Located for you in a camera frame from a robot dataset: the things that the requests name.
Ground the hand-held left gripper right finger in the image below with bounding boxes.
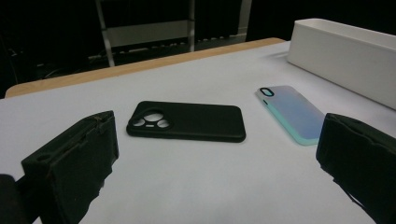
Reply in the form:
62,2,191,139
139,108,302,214
316,112,396,224

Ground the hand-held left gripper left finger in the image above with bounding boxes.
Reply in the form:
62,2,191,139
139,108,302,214
21,110,120,224

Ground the blue teal phone case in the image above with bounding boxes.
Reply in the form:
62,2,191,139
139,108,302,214
255,85,326,147

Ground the white plastic bin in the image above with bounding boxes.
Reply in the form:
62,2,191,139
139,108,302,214
287,18,396,110

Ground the black phone case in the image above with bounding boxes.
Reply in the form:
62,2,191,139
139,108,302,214
125,100,247,144

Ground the wooden table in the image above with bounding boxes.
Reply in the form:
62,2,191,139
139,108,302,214
4,36,286,99

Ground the white table mat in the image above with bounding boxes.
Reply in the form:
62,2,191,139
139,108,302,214
0,40,396,224

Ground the grey metal stand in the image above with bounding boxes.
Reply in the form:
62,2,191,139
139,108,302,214
94,0,253,68

